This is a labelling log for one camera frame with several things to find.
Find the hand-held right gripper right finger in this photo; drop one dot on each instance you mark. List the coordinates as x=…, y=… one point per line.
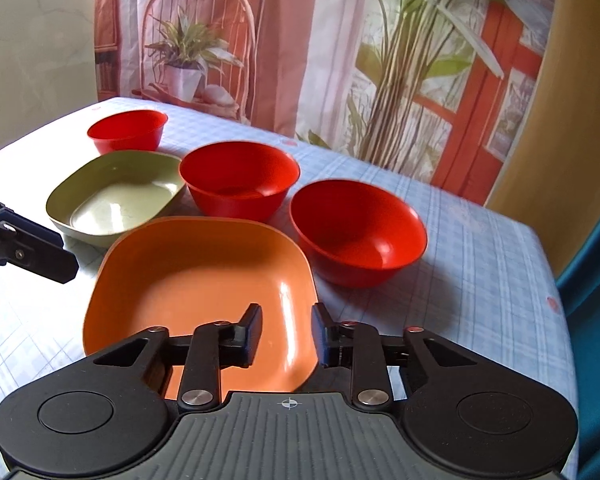
x=322, y=332

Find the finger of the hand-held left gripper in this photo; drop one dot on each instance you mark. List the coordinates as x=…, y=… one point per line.
x=40, y=249

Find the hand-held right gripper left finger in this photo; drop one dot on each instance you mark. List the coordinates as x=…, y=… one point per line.
x=252, y=331

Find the orange square plate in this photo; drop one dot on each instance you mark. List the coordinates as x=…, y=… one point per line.
x=190, y=280

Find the green square plate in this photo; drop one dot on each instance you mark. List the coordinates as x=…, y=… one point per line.
x=115, y=195

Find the large red bowl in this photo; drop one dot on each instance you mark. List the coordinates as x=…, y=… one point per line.
x=365, y=235

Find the small red bowl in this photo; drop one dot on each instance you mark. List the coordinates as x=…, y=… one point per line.
x=127, y=127

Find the medium red bowl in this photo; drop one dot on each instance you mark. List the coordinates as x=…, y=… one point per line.
x=240, y=175

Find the teal curtain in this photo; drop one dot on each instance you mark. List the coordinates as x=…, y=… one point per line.
x=592, y=320

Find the printed plant backdrop cloth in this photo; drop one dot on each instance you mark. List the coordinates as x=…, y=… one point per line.
x=330, y=55

